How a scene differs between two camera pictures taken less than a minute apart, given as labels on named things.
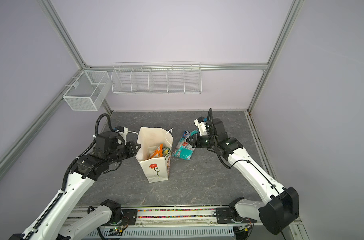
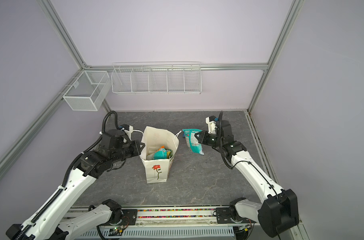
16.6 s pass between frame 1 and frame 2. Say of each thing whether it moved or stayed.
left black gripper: stayed
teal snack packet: moved
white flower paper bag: stayed
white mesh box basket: stayed
